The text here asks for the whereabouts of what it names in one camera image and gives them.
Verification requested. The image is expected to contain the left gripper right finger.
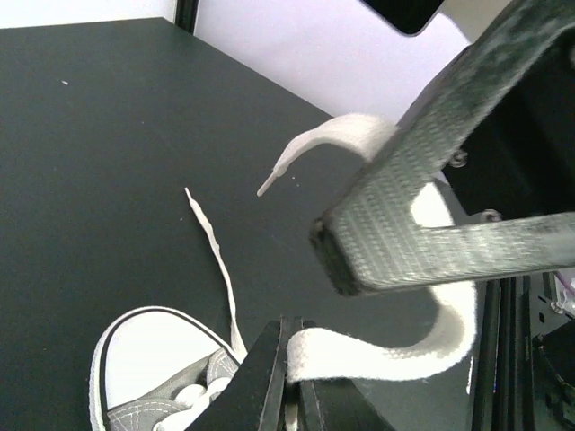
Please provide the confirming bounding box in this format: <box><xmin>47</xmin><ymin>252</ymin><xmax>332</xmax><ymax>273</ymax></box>
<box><xmin>290</xmin><ymin>317</ymin><xmax>396</xmax><ymax>431</ymax></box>

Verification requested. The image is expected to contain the right black frame post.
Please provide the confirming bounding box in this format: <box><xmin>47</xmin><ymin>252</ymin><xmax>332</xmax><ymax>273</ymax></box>
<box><xmin>174</xmin><ymin>0</ymin><xmax>199</xmax><ymax>34</ymax></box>

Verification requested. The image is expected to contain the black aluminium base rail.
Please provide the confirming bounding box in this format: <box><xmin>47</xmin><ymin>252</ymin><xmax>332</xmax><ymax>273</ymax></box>
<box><xmin>468</xmin><ymin>272</ymin><xmax>574</xmax><ymax>430</ymax></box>

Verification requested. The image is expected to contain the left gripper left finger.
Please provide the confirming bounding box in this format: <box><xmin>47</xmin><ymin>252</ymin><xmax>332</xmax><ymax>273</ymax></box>
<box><xmin>188</xmin><ymin>318</ymin><xmax>292</xmax><ymax>431</ymax></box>

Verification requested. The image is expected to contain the grey canvas sneaker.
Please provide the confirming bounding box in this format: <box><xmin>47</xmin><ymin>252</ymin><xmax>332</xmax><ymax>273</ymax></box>
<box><xmin>89</xmin><ymin>306</ymin><xmax>247</xmax><ymax>430</ymax></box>

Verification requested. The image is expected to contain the white shoelace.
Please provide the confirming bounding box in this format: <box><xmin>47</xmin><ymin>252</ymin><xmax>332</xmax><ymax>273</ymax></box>
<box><xmin>183</xmin><ymin>112</ymin><xmax>479</xmax><ymax>431</ymax></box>

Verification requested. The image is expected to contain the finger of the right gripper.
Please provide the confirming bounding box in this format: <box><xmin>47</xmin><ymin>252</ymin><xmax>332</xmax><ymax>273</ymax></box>
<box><xmin>312</xmin><ymin>1</ymin><xmax>574</xmax><ymax>283</ymax></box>
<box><xmin>332</xmin><ymin>212</ymin><xmax>574</xmax><ymax>295</ymax></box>

